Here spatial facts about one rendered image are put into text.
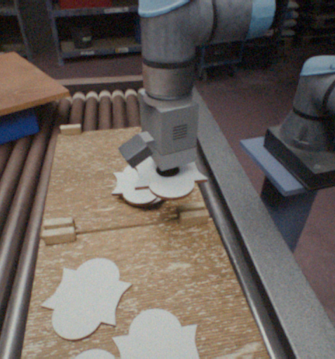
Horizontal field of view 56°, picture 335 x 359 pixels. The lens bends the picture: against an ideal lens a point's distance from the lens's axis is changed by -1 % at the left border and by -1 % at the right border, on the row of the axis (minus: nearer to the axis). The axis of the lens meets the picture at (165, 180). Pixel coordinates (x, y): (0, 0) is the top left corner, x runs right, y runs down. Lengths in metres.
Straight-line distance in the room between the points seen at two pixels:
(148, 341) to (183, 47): 0.41
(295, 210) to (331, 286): 0.86
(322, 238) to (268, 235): 1.41
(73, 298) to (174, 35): 0.42
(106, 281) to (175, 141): 0.26
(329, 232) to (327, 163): 1.24
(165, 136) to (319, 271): 1.55
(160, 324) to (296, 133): 0.64
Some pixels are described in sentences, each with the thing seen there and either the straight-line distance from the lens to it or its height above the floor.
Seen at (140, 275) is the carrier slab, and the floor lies 0.94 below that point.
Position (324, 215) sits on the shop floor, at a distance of 2.25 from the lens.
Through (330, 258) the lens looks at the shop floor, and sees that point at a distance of 2.00.
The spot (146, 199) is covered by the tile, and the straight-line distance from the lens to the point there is 0.68.
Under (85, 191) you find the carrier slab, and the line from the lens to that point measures 0.76.
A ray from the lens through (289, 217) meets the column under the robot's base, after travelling 1.10.
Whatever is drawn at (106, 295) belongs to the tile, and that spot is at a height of 0.94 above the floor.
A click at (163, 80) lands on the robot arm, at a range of 0.45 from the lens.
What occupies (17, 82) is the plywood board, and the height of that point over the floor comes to 1.04.
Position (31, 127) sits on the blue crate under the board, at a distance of 1.05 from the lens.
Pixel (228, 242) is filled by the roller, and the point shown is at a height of 0.92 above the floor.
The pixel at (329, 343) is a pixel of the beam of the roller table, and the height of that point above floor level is 0.91.
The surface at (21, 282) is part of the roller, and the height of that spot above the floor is 0.92.
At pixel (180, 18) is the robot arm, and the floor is 1.33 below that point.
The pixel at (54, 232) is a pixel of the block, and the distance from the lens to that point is 0.64.
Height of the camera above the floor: 1.41
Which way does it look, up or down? 38 degrees down
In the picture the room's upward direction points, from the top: straight up
